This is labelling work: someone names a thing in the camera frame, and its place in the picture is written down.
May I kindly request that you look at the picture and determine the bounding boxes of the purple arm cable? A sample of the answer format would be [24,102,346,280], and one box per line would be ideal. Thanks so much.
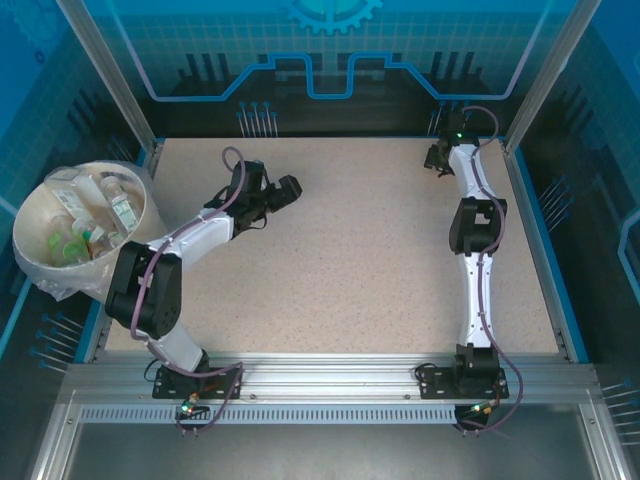
[462,105,524,401]
[129,146,251,361]

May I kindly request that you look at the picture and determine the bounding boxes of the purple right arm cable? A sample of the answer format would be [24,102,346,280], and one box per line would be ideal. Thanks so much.
[462,105,524,401]

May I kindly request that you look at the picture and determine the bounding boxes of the aluminium frame post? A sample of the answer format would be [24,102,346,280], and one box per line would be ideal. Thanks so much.
[55,0,162,157]
[503,0,604,154]

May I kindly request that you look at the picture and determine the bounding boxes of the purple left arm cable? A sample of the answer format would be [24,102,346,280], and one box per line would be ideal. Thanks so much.
[129,146,251,361]

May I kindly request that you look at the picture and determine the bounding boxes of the white round bin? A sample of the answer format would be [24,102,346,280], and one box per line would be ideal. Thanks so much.
[12,159,167,301]

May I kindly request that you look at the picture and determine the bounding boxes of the grey metal panel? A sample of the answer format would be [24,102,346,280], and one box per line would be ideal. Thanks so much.
[29,419,624,480]

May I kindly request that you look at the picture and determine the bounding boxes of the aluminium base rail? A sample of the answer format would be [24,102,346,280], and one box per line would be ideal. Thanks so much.
[57,352,601,407]

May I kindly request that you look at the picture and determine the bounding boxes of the slotted grey cable duct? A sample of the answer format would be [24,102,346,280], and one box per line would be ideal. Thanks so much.
[78,405,459,426]

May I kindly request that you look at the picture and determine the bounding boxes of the bottles inside bin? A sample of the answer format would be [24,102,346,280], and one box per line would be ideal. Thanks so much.
[13,159,166,303]

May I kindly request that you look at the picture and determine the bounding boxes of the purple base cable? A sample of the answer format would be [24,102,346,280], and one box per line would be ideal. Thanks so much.
[452,372,524,436]
[174,360,245,436]

